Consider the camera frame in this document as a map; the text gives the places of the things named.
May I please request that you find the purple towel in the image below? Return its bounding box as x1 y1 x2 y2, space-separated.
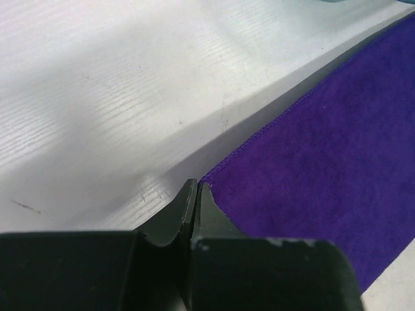
203 15 414 290

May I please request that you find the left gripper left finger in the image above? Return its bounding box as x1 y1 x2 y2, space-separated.
1 179 197 310

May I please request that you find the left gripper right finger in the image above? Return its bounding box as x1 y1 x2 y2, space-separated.
191 183 363 310

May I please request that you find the teal plastic basket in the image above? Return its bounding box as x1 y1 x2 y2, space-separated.
321 0 415 5

